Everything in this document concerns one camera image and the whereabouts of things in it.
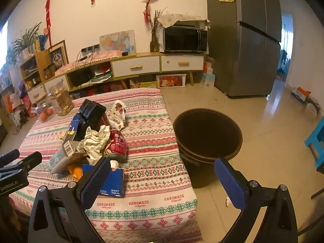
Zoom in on black set-top box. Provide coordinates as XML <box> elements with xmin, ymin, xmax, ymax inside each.
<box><xmin>68</xmin><ymin>68</ymin><xmax>96</xmax><ymax>87</ymax></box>

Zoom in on narrow white drawer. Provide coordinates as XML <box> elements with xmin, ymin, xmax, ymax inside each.
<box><xmin>161</xmin><ymin>55</ymin><xmax>204</xmax><ymax>72</ymax></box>

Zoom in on white snack wrapper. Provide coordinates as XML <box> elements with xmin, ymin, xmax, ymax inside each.
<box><xmin>108</xmin><ymin>100</ymin><xmax>127</xmax><ymax>129</ymax></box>

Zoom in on dark brown trash bin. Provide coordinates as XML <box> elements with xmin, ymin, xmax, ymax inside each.
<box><xmin>173</xmin><ymin>108</ymin><xmax>243</xmax><ymax>188</ymax></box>

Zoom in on wide white drawer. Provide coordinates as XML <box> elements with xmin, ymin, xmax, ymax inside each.
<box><xmin>111</xmin><ymin>56</ymin><xmax>160</xmax><ymax>78</ymax></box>

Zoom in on red drink can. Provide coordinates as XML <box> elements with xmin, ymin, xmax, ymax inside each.
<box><xmin>104</xmin><ymin>129</ymin><xmax>128</xmax><ymax>163</ymax></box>

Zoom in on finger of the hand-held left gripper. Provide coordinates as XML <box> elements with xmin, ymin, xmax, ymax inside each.
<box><xmin>0</xmin><ymin>149</ymin><xmax>20</xmax><ymax>166</ymax></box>
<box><xmin>0</xmin><ymin>151</ymin><xmax>43</xmax><ymax>180</ymax></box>

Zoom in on black microwave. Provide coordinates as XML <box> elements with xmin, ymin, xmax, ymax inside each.
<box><xmin>163</xmin><ymin>25</ymin><xmax>208</xmax><ymax>53</ymax></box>

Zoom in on clear plastic container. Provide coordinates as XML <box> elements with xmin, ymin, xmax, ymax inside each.
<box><xmin>35</xmin><ymin>95</ymin><xmax>55</xmax><ymax>122</ymax></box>

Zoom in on grey refrigerator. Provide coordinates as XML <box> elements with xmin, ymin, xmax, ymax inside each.
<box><xmin>206</xmin><ymin>0</ymin><xmax>282</xmax><ymax>98</ymax></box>

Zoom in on clear jar of seeds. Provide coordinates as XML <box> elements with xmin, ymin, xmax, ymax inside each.
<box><xmin>48</xmin><ymin>83</ymin><xmax>74</xmax><ymax>117</ymax></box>

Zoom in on white and blue box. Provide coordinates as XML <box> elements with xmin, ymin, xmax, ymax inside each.
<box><xmin>202</xmin><ymin>73</ymin><xmax>215</xmax><ymax>88</ymax></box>

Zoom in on patterned cloth cover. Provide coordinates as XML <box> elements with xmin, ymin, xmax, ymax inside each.
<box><xmin>157</xmin><ymin>13</ymin><xmax>211</xmax><ymax>30</ymax></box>

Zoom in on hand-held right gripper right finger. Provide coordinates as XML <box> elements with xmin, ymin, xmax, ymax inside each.
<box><xmin>214</xmin><ymin>158</ymin><xmax>298</xmax><ymax>243</ymax></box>

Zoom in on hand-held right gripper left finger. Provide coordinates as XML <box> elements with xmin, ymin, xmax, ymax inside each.
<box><xmin>27</xmin><ymin>157</ymin><xmax>112</xmax><ymax>243</ymax></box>

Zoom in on pink cloth runner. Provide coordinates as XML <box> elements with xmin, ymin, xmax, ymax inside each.
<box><xmin>54</xmin><ymin>49</ymin><xmax>124</xmax><ymax>75</ymax></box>

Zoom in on white drawer cabinet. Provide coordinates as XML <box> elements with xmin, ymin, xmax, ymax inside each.
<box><xmin>43</xmin><ymin>51</ymin><xmax>207</xmax><ymax>93</ymax></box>

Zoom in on yellow snack packet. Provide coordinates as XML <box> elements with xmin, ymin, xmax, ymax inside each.
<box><xmin>67</xmin><ymin>164</ymin><xmax>84</xmax><ymax>181</ymax></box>

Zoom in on patterned knit tablecloth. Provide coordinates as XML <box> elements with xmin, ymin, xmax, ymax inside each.
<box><xmin>9</xmin><ymin>87</ymin><xmax>203</xmax><ymax>243</ymax></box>

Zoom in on red firecracker string decoration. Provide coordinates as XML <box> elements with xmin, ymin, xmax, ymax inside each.
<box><xmin>45</xmin><ymin>0</ymin><xmax>55</xmax><ymax>46</ymax></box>

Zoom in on grey carton with barcode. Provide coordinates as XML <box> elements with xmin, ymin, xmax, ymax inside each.
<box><xmin>46</xmin><ymin>140</ymin><xmax>89</xmax><ymax>175</ymax></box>

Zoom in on white tissue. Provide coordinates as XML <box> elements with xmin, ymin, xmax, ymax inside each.
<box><xmin>79</xmin><ymin>125</ymin><xmax>111</xmax><ymax>165</ymax></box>

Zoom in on red picture gift box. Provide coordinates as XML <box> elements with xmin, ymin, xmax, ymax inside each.
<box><xmin>156</xmin><ymin>75</ymin><xmax>187</xmax><ymax>88</ymax></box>

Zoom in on wooden shelf unit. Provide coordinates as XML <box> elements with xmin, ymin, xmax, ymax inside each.
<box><xmin>20</xmin><ymin>49</ymin><xmax>55</xmax><ymax>92</ymax></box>

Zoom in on white and orange carton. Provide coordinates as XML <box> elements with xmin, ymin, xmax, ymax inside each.
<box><xmin>291</xmin><ymin>87</ymin><xmax>311</xmax><ymax>105</ymax></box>

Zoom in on framed picture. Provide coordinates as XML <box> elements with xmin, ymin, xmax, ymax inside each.
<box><xmin>48</xmin><ymin>40</ymin><xmax>69</xmax><ymax>69</ymax></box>

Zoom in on blue and yellow packet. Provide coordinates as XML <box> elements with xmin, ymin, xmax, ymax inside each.
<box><xmin>66</xmin><ymin>114</ymin><xmax>81</xmax><ymax>142</ymax></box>

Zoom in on white power strip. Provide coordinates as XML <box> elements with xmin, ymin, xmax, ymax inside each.
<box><xmin>81</xmin><ymin>44</ymin><xmax>100</xmax><ymax>53</ymax></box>

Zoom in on yellow flat box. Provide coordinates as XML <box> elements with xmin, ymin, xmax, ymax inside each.
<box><xmin>130</xmin><ymin>81</ymin><xmax>157</xmax><ymax>89</ymax></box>

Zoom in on blue plastic stool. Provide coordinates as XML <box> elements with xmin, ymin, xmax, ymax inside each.
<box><xmin>304</xmin><ymin>116</ymin><xmax>324</xmax><ymax>169</ymax></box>

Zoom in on orange and white box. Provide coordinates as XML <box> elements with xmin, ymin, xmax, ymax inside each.
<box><xmin>202</xmin><ymin>62</ymin><xmax>215</xmax><ymax>75</ymax></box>

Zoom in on blue snack box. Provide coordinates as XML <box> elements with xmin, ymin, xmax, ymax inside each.
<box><xmin>83</xmin><ymin>160</ymin><xmax>126</xmax><ymax>198</ymax></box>

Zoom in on glass vase with dry branches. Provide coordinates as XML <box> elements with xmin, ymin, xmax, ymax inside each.
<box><xmin>145</xmin><ymin>6</ymin><xmax>168</xmax><ymax>53</ymax></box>

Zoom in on white floor box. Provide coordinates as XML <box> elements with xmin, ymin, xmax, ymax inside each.
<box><xmin>305</xmin><ymin>97</ymin><xmax>322</xmax><ymax>118</ymax></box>

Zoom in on stack of papers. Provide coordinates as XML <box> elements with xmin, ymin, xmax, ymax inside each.
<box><xmin>91</xmin><ymin>69</ymin><xmax>112</xmax><ymax>84</ymax></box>

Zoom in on green potted plants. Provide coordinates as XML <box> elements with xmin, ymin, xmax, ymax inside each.
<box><xmin>5</xmin><ymin>21</ymin><xmax>42</xmax><ymax>64</ymax></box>

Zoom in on glossy black packet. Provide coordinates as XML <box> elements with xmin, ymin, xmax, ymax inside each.
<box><xmin>75</xmin><ymin>99</ymin><xmax>107</xmax><ymax>142</ymax></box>

